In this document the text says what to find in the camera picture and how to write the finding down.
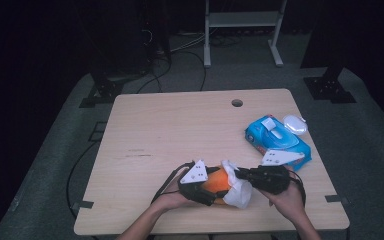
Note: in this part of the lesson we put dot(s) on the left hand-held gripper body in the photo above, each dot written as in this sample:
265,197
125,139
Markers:
195,193

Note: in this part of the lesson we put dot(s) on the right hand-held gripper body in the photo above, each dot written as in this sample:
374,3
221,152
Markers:
271,180

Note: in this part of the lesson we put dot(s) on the person's left hand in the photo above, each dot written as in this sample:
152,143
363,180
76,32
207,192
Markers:
171,200

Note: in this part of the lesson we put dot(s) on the person's right hand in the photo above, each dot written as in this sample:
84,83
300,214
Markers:
288,203

